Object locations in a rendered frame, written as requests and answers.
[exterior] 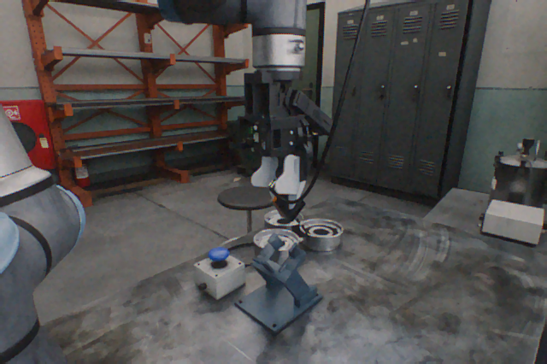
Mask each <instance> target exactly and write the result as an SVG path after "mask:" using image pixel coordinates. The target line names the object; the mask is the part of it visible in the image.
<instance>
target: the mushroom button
mask: <svg viewBox="0 0 547 364"><path fill-rule="evenodd" d="M229 255H230V252H229V250H228V249H226V248H222V247H218V248H214V249H211V250H210V251H209V253H208V257H209V259H210V260H211V261H216V263H219V264H220V263H222V260H225V259H227V258H228V257H229Z"/></svg>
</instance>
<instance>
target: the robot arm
mask: <svg viewBox="0 0 547 364"><path fill-rule="evenodd" d="M157 2H158V7H159V8H160V12H161V14H162V17H163V18H164V19H165V20H166V21H170V22H179V23H184V24H186V25H192V24H194V23H203V24H251V25H252V62H253V68H255V69H256V71H255V72H254V73H244V112H245V114H243V115H238V150H246V149H250V148H251V150H252V151H253V152H259V155H260V156H262V167H261V168H260V169H259V170H258V171H257V172H256V173H253V175H252V177H251V183H252V184H253V186H259V187H268V185H269V184H270V183H271V181H272V180H273V178H274V177H277V178H278V179H277V180H276V182H275V188H273V189H274V190H275V191H276V193H277V194H284V195H288V197H287V200H295V199H297V198H299V197H300V196H301V194H302V192H303V188H304V186H305V182H306V180H307V179H308V176H309V173H310V169H311V167H312V163H313V157H314V151H313V145H312V142H311V139H312V135H314V136H318V137H322V136H329V133H330V130H331V127H332V122H333V120H332V119H331V118H329V117H328V116H327V115H326V114H325V113H324V112H323V111H322V109H319V108H318V107H317V106H316V105H315V104H314V103H313V102H312V101H311V100H310V99H309V98H307V97H306V96H305V95H304V94H303V93H302V92H301V91H300V90H292V89H291V84H292V81H293V80H303V70H300V68H303V67H304V55H305V31H306V4H307V0H157ZM242 125H248V138H246V139H245V143H241V126H242ZM309 134H312V135H309ZM250 135H251V136H250ZM289 152H291V153H293V155H289ZM285 156H286V158H285ZM283 168H284V173H283V174H282V170H283ZM84 229H85V211H84V209H83V206H82V204H81V203H80V202H79V200H78V198H77V197H76V196H75V195H74V194H73V193H71V192H70V191H65V190H64V189H62V187H60V186H58V185H56V184H55V182H54V180H53V179H52V177H51V175H50V173H49V172H47V171H45V170H43V169H41V168H38V167H35V166H34V165H33V164H32V163H31V161H30V159H29V157H28V155H27V153H26V151H25V149H24V148H23V146H22V144H21V141H20V140H19V138H18V136H17V134H16V132H15V129H14V128H13V127H12V125H11V123H10V122H9V119H8V117H7V115H6V114H5V110H4V108H3V106H2V104H1V103H0V364H67V362H66V359H65V356H64V354H63V352H62V350H61V348H60V347H59V346H58V345H57V344H56V342H55V341H54V340H53V339H52V338H51V337H50V334H49V333H48V332H47V331H46V330H45V329H44V328H43V327H42V326H41V325H40V322H39V319H38V313H37V309H36V306H35V302H34V299H33V291H34V290H35V288H36V287H37V286H38V285H39V284H41V283H42V282H43V281H44V280H45V278H46V276H47V275H48V274H49V273H50V272H51V271H52V269H53V268H54V267H55V266H56V265H57V264H58V263H59V262H60V261H61V259H62V258H64V257H65V256H66V255H68V254H69V253H70V252H71V251H72V249H73V248H74V246H75V245H76V244H77V242H78V241H79V239H80V237H81V236H82V234H83V231H84Z"/></svg>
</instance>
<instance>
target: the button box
mask: <svg viewBox="0 0 547 364"><path fill-rule="evenodd" d="M193 268H194V279H195V285H196V286H197V287H198V288H199V290H200V291H205V292H206V293H208V294H209V295H210V296H212V297H213V298H214V299H215V300H217V301H218V300H219V299H221V298H222V297H224V296H225V295H227V294H228V293H230V292H232V291H234V290H236V289H237V288H239V287H240V286H242V285H245V268H244V263H243V262H241V261H239V260H237V259H236V258H232V257H231V256H229V257H228V258H227V259H225V260H222V263H220V264H219V263H216V261H211V260H210V259H209V258H208V259H206V260H204V261H200V262H199V263H197V264H195V265H193Z"/></svg>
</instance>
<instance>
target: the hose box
mask: <svg viewBox="0 0 547 364"><path fill-rule="evenodd" d="M0 103H1V104H2V106H3V108H4V110H5V114H6V115H7V117H8V119H9V122H10V123H11V125H12V127H13V128H14V129H15V132H16V134H17V136H18V138H19V140H20V141H21V144H22V146H23V148H24V149H25V151H26V153H27V155H28V157H29V159H30V161H31V163H32V164H33V165H34V166H35V167H38V168H41V169H43V170H46V169H52V168H56V160H55V156H54V151H53V147H52V142H51V139H50V131H49V127H48V123H47V119H46V114H45V110H44V102H43V100H39V99H30V100H4V101H0ZM82 166H83V167H73V172H74V181H75V184H76V185H77V186H79V187H80V188H82V189H87V188H90V187H91V181H90V176H89V171H88V167H89V164H88V160H82Z"/></svg>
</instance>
